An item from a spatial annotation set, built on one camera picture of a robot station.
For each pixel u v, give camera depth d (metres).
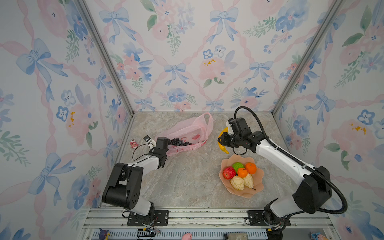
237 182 0.79
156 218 0.73
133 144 0.97
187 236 0.68
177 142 0.97
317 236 0.68
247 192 0.80
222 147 0.80
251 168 0.82
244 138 0.62
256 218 0.73
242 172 0.80
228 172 0.82
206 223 0.74
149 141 0.81
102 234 0.66
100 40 0.80
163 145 0.73
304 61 0.88
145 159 0.59
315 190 0.42
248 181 0.80
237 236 0.66
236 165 0.85
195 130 0.94
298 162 0.46
